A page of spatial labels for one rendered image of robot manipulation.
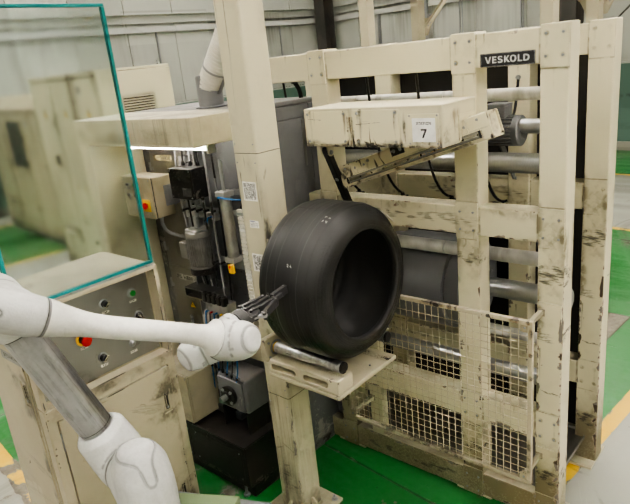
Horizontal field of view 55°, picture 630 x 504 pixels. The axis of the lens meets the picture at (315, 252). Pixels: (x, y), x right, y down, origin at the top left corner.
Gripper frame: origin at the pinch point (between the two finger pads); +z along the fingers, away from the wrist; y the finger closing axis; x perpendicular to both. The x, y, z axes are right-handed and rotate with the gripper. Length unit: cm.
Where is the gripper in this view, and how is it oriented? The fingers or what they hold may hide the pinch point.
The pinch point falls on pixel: (278, 293)
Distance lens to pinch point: 200.5
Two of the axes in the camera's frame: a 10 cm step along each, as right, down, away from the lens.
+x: 1.9, 9.0, 4.0
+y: -7.6, -1.3, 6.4
